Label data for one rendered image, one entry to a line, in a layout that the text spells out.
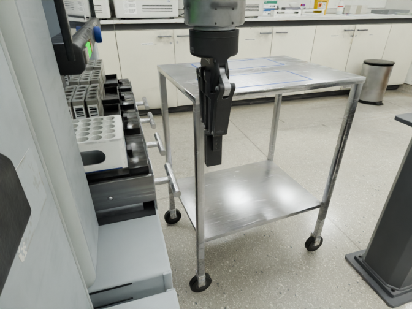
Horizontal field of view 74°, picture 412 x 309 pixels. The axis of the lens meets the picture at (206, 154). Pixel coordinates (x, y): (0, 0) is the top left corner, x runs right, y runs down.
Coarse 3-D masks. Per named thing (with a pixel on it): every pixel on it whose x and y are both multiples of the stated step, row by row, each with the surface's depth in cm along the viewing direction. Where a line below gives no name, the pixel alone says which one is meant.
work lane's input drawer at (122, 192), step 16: (128, 144) 48; (144, 144) 51; (128, 160) 43; (144, 160) 43; (96, 176) 40; (112, 176) 41; (128, 176) 42; (144, 176) 42; (96, 192) 40; (112, 192) 41; (128, 192) 42; (144, 192) 43; (176, 192) 47; (96, 208) 42
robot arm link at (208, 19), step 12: (192, 0) 36; (204, 0) 35; (216, 0) 35; (228, 0) 35; (240, 0) 36; (192, 12) 37; (204, 12) 36; (216, 12) 36; (228, 12) 36; (240, 12) 37; (192, 24) 38; (204, 24) 37; (216, 24) 37; (228, 24) 37; (240, 24) 38
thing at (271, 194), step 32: (192, 64) 108; (256, 64) 108; (288, 64) 108; (160, 96) 113; (192, 96) 73; (256, 96) 78; (352, 96) 93; (192, 192) 125; (224, 192) 125; (256, 192) 125; (288, 192) 125; (192, 224) 108; (224, 224) 106; (256, 224) 107; (320, 224) 121; (192, 288) 108
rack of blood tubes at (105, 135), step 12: (72, 120) 45; (84, 120) 46; (96, 120) 46; (108, 120) 45; (120, 120) 45; (84, 132) 41; (96, 132) 42; (108, 132) 42; (120, 132) 41; (84, 144) 38; (96, 144) 39; (108, 144) 39; (120, 144) 40; (84, 156) 46; (96, 156) 46; (108, 156) 40; (120, 156) 41; (84, 168) 40; (96, 168) 40; (108, 168) 41
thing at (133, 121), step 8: (128, 112) 62; (136, 112) 66; (128, 120) 58; (136, 120) 58; (128, 128) 54; (136, 128) 55; (128, 136) 54; (160, 136) 67; (152, 144) 63; (160, 144) 62; (160, 152) 60
